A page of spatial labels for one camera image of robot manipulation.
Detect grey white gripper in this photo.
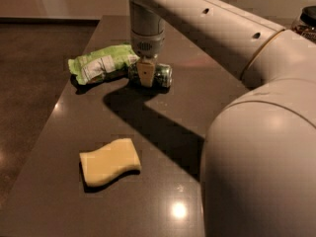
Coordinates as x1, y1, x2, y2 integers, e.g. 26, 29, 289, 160
129, 2, 165, 88

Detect green soda can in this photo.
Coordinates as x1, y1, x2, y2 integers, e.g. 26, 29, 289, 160
128, 63, 172, 88

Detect green rice chip bag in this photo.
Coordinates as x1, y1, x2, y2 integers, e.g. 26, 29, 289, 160
68, 44, 139, 85

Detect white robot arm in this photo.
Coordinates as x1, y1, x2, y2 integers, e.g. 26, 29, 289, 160
129, 0, 316, 237

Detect yellow sponge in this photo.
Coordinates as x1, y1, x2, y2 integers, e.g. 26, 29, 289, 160
79, 138, 141, 188

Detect dark lidded jar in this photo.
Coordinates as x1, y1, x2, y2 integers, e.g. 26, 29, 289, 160
291, 6, 316, 43

